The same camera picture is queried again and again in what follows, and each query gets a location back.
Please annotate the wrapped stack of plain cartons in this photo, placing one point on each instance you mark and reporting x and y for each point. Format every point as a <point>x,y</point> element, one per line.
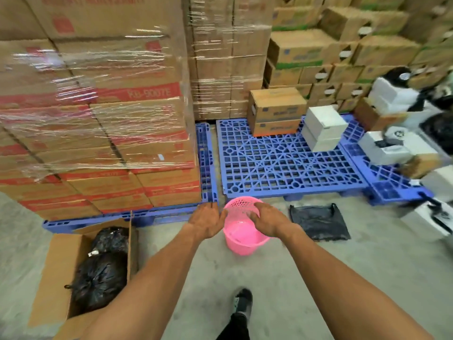
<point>226,56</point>

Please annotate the tilted brown cardboard box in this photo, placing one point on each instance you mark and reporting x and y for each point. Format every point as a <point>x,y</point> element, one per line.
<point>371,118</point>

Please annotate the person's left thumb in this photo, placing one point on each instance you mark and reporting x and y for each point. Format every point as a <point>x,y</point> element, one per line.
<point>223,216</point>

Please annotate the orange-printed cardboard box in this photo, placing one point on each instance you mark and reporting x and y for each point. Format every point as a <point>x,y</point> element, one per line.
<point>276,127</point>

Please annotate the blue plastic pallet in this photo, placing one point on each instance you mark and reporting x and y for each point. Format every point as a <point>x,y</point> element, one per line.
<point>207,162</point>
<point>382,180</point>
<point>283,162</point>

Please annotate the flat black plastic bag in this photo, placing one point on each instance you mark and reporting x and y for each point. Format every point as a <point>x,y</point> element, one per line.
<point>318,223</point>

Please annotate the wrapped stack of red-printed cartons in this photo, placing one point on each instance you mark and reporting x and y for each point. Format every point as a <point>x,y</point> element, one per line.
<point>92,102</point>

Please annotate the person's black shoe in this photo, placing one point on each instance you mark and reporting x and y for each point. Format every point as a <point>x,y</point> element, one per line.
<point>243,302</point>

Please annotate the person's right hand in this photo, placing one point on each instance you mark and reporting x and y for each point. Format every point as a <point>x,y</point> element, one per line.
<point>270,221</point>

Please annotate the small tied black garbage bag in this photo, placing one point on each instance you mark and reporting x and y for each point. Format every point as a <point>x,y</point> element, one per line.
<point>110,240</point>

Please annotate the person's left forearm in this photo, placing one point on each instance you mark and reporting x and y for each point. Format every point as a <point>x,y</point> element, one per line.
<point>152,293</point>

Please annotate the open brown cardboard box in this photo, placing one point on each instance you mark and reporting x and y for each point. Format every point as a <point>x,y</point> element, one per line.
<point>53,272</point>

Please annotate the large tied black garbage bag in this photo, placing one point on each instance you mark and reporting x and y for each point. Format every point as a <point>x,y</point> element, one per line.
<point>99,282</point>

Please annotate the blue-printed cardboard box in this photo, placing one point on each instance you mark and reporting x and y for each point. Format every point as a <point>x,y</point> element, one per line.
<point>278,104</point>

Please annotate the stack of green-printed cartons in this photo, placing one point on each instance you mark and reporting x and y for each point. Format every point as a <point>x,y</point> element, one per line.
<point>354,45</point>

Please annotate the white box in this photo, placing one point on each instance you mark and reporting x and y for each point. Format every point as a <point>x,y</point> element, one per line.
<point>318,143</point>
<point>327,120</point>

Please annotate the person's left hand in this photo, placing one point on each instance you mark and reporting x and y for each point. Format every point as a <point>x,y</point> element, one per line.
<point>206,223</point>

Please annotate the pile of white boxes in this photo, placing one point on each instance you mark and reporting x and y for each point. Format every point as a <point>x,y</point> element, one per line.
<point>403,152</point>

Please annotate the person's right fingers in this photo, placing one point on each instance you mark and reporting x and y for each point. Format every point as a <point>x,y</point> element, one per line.
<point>256,210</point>

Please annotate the person's right forearm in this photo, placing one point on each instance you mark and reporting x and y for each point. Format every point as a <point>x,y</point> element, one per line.
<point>339,290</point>

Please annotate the pink plastic basket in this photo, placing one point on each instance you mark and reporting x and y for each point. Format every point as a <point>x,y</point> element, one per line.
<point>242,237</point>

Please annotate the person's leg in black trousers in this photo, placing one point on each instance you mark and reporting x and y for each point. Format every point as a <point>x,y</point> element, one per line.
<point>234,328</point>

